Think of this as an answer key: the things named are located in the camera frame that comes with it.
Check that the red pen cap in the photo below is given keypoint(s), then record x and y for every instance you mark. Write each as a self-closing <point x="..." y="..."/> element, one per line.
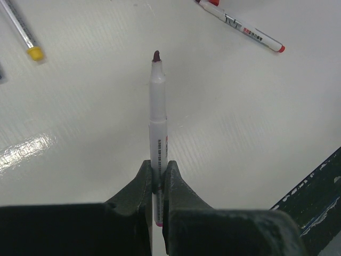
<point x="215" y="2"/>

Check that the yellow marker pen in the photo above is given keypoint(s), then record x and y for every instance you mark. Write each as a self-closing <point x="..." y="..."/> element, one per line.
<point x="32" y="48"/>

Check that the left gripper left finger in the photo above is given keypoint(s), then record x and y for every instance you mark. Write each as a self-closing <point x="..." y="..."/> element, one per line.
<point x="121" y="225"/>

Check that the purple marker pen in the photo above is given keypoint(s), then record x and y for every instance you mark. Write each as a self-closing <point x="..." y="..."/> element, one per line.
<point x="158" y="135"/>

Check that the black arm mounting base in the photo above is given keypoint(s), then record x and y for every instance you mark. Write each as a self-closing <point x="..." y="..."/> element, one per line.
<point x="310" y="200"/>

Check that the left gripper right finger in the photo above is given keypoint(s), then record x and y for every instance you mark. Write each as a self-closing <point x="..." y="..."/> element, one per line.
<point x="192" y="227"/>

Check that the red marker pen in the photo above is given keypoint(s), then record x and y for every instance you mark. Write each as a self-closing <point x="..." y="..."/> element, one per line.
<point x="242" y="26"/>

